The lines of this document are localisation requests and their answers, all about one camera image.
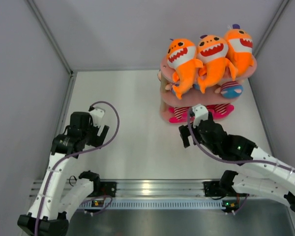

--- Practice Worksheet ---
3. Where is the aluminium mounting rail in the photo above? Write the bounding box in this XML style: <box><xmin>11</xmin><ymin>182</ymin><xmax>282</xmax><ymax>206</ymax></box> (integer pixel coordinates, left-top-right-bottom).
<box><xmin>29</xmin><ymin>178</ymin><xmax>295</xmax><ymax>199</ymax></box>

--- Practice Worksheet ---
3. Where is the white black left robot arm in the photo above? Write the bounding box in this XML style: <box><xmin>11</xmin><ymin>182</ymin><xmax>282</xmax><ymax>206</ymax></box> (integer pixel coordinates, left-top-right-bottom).
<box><xmin>17</xmin><ymin>107</ymin><xmax>109</xmax><ymax>236</ymax></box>

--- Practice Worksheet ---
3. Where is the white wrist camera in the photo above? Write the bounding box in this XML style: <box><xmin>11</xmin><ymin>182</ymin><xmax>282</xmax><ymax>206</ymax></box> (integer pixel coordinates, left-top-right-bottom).
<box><xmin>89</xmin><ymin>107</ymin><xmax>105</xmax><ymax>128</ymax></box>
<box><xmin>189</xmin><ymin>104</ymin><xmax>209</xmax><ymax>128</ymax></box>

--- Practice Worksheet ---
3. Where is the blue doll plush on shelf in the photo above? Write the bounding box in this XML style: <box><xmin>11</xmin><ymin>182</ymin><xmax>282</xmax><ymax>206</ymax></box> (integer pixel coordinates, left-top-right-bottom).
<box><xmin>157</xmin><ymin>70</ymin><xmax>200</xmax><ymax>95</ymax></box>

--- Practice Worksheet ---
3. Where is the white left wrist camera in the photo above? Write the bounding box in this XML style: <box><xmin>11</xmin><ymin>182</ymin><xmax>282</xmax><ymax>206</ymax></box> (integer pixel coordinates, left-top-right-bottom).
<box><xmin>89</xmin><ymin>107</ymin><xmax>105</xmax><ymax>128</ymax></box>

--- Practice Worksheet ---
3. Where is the white pink glasses plush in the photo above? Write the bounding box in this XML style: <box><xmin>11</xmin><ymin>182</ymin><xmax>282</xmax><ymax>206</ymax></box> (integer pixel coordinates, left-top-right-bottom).
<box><xmin>168</xmin><ymin>107</ymin><xmax>189</xmax><ymax>124</ymax></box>

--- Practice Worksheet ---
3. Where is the doll plush striped shirt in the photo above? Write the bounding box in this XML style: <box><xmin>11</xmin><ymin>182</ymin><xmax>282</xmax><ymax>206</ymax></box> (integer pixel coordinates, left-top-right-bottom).
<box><xmin>215</xmin><ymin>81</ymin><xmax>243</xmax><ymax>99</ymax></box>

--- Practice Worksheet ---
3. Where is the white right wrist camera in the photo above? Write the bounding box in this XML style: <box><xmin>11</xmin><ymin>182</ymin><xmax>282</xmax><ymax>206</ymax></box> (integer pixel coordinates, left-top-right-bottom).
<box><xmin>189</xmin><ymin>104</ymin><xmax>209</xmax><ymax>128</ymax></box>

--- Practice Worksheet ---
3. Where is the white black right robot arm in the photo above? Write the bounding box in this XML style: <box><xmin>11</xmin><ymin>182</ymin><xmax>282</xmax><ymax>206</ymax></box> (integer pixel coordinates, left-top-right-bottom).
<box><xmin>178</xmin><ymin>119</ymin><xmax>295</xmax><ymax>212</ymax></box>

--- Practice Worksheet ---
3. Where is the white slotted cable duct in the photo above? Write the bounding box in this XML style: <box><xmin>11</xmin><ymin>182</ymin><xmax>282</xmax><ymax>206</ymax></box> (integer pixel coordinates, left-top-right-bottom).
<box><xmin>78</xmin><ymin>199</ymin><xmax>236</xmax><ymax>210</ymax></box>

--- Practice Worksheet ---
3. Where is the pink striped plush on shelf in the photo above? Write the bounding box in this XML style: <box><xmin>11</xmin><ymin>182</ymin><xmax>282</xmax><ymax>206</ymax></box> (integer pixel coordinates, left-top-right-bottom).
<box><xmin>206</xmin><ymin>105</ymin><xmax>218</xmax><ymax>120</ymax></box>

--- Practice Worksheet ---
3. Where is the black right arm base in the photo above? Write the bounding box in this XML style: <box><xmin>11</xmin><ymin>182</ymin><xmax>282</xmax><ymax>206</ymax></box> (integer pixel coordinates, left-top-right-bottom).
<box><xmin>203</xmin><ymin>181</ymin><xmax>226</xmax><ymax>200</ymax></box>

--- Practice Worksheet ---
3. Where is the orange shark plush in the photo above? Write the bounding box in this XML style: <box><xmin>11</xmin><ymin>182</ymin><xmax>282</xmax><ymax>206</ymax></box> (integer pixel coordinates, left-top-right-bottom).
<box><xmin>197</xmin><ymin>35</ymin><xmax>238</xmax><ymax>94</ymax></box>
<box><xmin>166</xmin><ymin>38</ymin><xmax>204</xmax><ymax>100</ymax></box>
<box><xmin>224</xmin><ymin>24</ymin><xmax>255</xmax><ymax>78</ymax></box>

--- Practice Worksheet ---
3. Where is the pink three-tier shelf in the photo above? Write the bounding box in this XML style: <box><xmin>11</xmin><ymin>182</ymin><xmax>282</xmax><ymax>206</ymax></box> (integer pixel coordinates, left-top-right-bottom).
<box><xmin>160</xmin><ymin>58</ymin><xmax>257</xmax><ymax>122</ymax></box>

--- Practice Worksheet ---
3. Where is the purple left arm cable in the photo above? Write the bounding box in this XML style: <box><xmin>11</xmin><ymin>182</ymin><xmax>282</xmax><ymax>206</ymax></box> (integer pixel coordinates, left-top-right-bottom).
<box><xmin>34</xmin><ymin>100</ymin><xmax>120</xmax><ymax>236</ymax></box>

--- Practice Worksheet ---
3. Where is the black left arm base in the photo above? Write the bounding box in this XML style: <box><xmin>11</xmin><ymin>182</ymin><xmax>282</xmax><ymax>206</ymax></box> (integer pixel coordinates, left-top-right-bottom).
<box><xmin>98</xmin><ymin>181</ymin><xmax>117</xmax><ymax>198</ymax></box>

